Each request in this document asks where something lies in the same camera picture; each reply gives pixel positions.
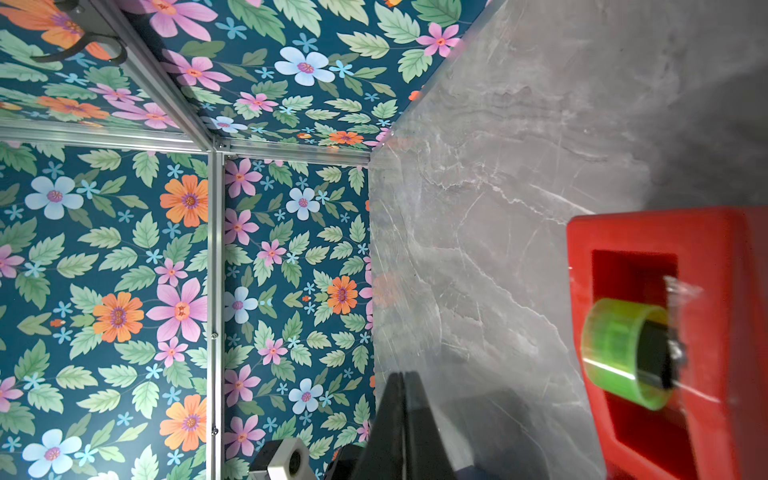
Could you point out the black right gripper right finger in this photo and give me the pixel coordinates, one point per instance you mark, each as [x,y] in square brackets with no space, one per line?
[425,455]

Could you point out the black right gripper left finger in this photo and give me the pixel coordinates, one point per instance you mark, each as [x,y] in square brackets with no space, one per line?
[383,457]

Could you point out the red tape dispenser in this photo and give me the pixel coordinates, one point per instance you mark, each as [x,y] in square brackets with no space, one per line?
[669,316]

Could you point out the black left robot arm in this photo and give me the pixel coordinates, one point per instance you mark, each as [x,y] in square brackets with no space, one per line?
[344,462]

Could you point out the aluminium horizontal back bar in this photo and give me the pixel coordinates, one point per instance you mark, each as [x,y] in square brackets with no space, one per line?
[149,74]

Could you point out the aluminium left side bar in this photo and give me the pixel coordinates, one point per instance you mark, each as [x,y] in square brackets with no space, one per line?
[121,138]

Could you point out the aluminium corner frame post left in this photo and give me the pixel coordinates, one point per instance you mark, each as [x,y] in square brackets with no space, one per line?
[215,322]

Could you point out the black hook rail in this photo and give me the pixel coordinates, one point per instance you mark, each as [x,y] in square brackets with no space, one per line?
[90,28]

